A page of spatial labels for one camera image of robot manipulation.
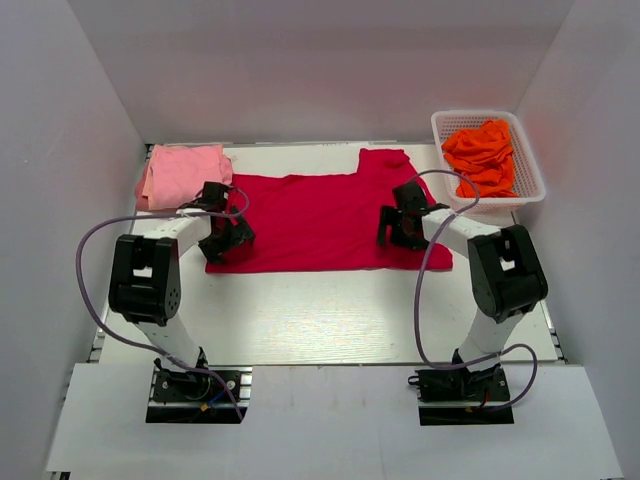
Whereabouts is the crimson red t shirt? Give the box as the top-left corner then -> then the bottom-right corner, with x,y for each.
205,148 -> 453,274

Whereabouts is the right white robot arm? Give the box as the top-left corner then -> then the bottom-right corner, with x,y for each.
377,181 -> 548,399

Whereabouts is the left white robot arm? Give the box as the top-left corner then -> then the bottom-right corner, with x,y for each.
108,182 -> 255,399

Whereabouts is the folded pink t shirt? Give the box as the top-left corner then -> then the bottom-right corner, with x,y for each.
134,144 -> 233,211

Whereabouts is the orange t shirt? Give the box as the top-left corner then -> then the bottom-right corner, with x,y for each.
442,119 -> 517,198

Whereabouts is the white plastic basket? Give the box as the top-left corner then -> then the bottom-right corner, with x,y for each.
431,110 -> 546,213

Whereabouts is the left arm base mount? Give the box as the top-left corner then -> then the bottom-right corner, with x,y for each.
145,367 -> 252,425

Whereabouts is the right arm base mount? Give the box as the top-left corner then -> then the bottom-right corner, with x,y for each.
407,366 -> 514,427

